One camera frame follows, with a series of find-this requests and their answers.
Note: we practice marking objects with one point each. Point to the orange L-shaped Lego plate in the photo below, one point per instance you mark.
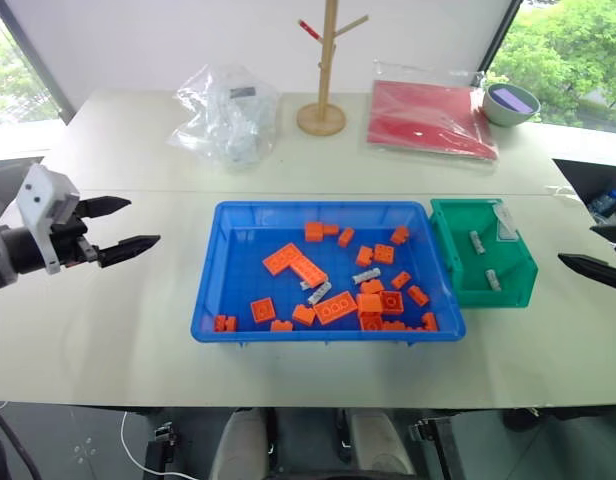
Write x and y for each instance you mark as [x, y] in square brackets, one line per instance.
[293, 262]

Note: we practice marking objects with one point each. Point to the black table frame bracket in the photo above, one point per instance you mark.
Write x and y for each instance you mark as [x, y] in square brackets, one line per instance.
[165, 450]
[438, 445]

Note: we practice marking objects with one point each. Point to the plastic water bottle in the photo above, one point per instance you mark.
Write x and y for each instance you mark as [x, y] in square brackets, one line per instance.
[605, 201]

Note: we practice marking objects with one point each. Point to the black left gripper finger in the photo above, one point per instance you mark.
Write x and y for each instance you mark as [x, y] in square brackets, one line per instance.
[128, 247]
[108, 205]

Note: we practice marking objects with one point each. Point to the grey rounded shape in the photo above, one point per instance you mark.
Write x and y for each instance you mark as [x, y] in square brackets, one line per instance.
[240, 445]
[380, 445]

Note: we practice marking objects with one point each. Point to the clear plastic bag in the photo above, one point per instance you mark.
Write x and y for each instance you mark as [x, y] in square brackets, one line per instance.
[228, 120]

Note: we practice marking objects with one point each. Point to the red white tag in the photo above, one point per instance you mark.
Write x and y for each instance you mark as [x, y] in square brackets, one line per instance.
[309, 29]

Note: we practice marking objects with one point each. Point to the clear label card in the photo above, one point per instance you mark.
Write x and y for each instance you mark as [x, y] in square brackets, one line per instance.
[505, 225]

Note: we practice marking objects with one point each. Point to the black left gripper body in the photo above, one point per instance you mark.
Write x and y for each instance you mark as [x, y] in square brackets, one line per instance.
[70, 240]

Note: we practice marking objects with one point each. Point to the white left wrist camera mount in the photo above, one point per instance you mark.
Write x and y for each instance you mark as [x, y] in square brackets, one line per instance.
[40, 192]

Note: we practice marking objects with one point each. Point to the green plastic bin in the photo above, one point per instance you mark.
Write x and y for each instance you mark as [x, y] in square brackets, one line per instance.
[508, 285]

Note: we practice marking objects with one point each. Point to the purple block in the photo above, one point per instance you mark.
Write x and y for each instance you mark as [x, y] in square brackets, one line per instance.
[512, 99]

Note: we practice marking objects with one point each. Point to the wooden branch rack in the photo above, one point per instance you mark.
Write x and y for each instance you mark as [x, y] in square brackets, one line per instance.
[323, 117]

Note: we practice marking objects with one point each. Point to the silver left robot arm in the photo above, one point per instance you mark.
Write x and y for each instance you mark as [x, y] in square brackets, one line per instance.
[8, 250]

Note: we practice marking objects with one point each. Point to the blue plastic tray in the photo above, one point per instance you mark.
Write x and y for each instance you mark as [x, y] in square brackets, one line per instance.
[238, 280]

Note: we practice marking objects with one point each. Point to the red folder in clear sleeve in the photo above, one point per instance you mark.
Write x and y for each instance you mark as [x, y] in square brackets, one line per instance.
[423, 120]

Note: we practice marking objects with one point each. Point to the orange LEGO brick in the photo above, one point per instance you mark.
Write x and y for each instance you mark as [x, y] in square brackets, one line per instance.
[335, 307]

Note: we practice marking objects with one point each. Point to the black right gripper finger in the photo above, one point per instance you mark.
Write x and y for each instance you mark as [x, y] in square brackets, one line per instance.
[595, 270]
[610, 234]

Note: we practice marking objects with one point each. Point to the grey bowl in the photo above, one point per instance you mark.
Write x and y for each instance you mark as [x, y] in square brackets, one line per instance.
[503, 115]

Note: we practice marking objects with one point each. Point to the upside-down orange toy brick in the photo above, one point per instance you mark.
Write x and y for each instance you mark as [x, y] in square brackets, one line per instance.
[392, 302]

